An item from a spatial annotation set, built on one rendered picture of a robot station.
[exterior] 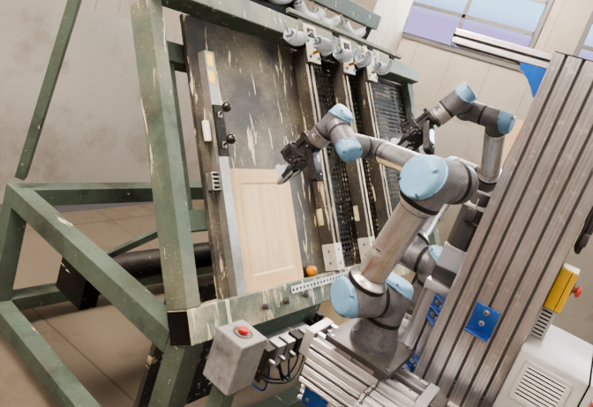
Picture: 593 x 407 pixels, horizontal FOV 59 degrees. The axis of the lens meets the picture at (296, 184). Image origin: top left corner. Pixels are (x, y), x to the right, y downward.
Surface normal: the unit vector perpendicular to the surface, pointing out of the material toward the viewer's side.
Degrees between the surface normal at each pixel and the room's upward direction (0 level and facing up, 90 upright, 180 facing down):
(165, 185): 90
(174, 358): 90
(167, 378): 90
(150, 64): 90
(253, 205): 57
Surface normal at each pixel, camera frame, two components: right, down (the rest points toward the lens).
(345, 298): -0.86, -0.02
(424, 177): -0.75, -0.23
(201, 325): 0.79, -0.18
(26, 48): 0.79, 0.39
